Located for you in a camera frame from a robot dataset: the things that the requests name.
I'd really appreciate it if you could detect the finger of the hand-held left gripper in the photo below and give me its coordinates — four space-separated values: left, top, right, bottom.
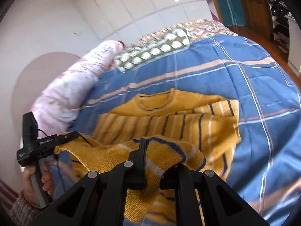
55 131 80 147

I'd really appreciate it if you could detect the blue plaid blanket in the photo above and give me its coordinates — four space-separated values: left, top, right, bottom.
49 34 301 226

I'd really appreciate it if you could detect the wooden door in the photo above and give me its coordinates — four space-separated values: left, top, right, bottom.
235 0 274 40

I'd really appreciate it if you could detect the cluttered shelf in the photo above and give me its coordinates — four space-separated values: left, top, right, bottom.
263 0 292 62

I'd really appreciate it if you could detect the person's left hand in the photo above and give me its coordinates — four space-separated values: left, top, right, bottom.
22 163 54 206

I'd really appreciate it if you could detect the person's left forearm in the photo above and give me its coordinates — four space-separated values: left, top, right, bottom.
9 189 42 222

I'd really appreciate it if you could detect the teal door panel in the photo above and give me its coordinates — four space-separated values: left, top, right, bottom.
208 0 246 27

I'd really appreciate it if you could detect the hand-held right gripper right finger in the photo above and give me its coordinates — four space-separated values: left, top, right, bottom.
161 165 270 226

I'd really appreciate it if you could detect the maroon striped cloth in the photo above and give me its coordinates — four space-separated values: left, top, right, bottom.
0 178 18 209

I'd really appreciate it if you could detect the yellow striped knit sweater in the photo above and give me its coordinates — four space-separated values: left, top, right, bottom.
55 88 242 225

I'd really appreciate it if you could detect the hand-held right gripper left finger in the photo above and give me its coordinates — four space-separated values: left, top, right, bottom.
30 137 147 226

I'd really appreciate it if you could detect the patterned bed sheet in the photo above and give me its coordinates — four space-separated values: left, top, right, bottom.
125 19 239 50

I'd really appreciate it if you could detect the pink floral pillow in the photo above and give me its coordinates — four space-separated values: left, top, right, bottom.
31 40 125 131

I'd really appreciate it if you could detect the green polka dot pillow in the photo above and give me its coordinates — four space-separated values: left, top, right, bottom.
114 27 190 73

